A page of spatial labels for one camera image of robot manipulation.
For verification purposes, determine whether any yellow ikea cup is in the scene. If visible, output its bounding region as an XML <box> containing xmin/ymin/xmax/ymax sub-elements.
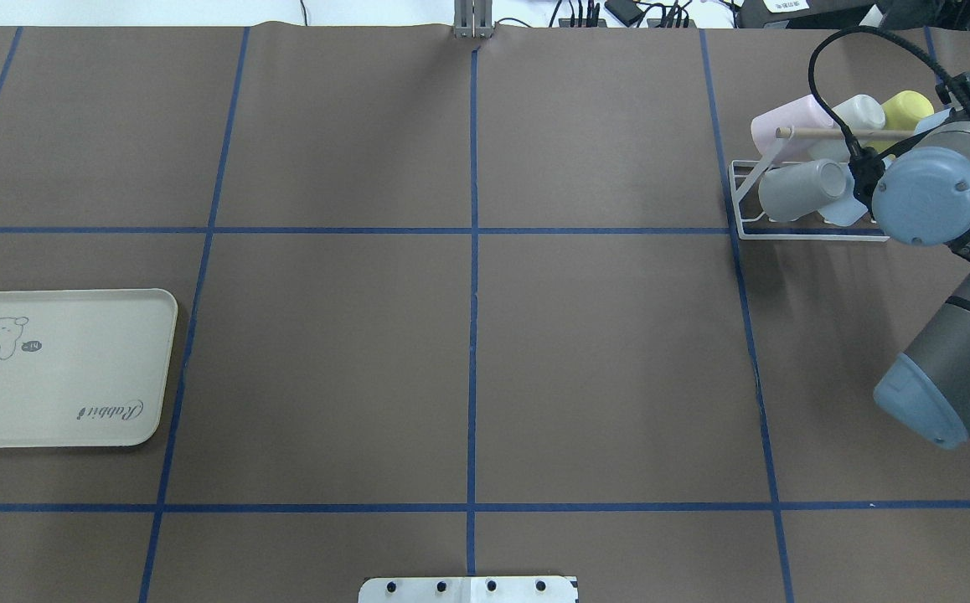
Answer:
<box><xmin>869</xmin><ymin>90</ymin><xmax>936</xmax><ymax>138</ymax></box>

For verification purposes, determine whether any aluminium frame post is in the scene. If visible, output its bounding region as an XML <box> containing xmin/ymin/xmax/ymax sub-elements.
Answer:
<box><xmin>453</xmin><ymin>0</ymin><xmax>495</xmax><ymax>39</ymax></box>

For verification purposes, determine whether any pink ikea cup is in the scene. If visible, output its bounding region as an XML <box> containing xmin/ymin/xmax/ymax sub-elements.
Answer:
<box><xmin>750</xmin><ymin>95</ymin><xmax>836</xmax><ymax>156</ymax></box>

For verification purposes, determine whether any white ikea cup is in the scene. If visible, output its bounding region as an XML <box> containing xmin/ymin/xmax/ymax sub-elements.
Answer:
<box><xmin>807</xmin><ymin>93</ymin><xmax>886</xmax><ymax>163</ymax></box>

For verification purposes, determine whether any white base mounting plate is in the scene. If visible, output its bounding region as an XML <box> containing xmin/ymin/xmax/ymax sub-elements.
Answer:
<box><xmin>358</xmin><ymin>575</ymin><xmax>580</xmax><ymax>602</ymax></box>

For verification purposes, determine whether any black braided right cable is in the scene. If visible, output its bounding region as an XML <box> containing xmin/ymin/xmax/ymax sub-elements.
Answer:
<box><xmin>807</xmin><ymin>25</ymin><xmax>970</xmax><ymax>173</ymax></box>

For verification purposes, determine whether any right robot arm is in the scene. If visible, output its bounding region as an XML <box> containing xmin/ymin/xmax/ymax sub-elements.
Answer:
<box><xmin>871</xmin><ymin>118</ymin><xmax>970</xmax><ymax>450</ymax></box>

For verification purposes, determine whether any white wire cup rack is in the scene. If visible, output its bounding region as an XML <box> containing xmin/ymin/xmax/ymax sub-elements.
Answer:
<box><xmin>727</xmin><ymin>126</ymin><xmax>888</xmax><ymax>243</ymax></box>

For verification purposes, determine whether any cream serving tray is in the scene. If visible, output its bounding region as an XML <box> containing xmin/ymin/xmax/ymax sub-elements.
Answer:
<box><xmin>0</xmin><ymin>289</ymin><xmax>178</xmax><ymax>449</ymax></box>

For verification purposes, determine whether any grey ikea cup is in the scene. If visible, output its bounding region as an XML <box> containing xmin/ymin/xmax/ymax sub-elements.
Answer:
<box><xmin>758</xmin><ymin>159</ymin><xmax>849</xmax><ymax>222</ymax></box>

